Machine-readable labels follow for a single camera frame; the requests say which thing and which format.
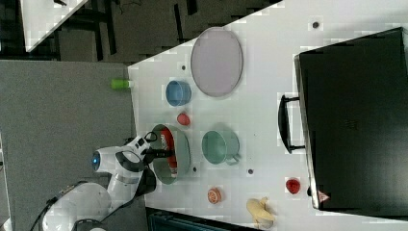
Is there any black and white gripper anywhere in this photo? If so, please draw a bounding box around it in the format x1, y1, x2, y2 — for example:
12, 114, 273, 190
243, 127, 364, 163
125, 132, 173, 165

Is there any red ketchup bottle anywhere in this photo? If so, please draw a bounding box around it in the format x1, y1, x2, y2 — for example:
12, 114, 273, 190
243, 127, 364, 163
161, 128, 178, 178

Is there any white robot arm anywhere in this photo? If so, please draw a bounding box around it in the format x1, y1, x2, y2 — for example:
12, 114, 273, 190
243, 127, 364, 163
32, 136, 174, 231

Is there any green oval strainer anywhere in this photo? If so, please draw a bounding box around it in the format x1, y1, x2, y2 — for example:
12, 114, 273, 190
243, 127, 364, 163
151, 124, 191, 185

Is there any green mug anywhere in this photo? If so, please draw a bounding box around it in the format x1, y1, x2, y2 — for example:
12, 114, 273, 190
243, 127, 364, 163
201, 130, 240, 166

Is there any blue bowl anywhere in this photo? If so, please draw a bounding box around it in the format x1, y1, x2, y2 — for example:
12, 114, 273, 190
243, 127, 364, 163
166, 81, 191, 107

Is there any orange slice toy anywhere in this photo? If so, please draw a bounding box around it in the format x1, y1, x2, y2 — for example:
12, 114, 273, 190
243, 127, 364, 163
207, 188, 222, 204

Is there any green cylinder object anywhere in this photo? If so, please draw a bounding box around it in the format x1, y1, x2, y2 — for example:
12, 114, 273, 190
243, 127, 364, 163
111, 79, 134, 90

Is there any lavender round plate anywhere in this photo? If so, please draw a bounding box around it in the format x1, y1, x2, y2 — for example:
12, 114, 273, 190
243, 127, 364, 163
191, 27, 243, 97

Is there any peeled banana toy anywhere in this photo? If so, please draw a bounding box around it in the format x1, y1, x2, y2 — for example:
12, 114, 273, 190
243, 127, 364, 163
246, 196, 275, 229

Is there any red toy strawberry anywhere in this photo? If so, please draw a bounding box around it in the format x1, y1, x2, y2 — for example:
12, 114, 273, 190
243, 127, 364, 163
286, 178, 300, 194

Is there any black toaster oven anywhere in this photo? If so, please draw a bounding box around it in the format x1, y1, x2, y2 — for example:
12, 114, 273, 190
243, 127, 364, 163
294, 27, 408, 220

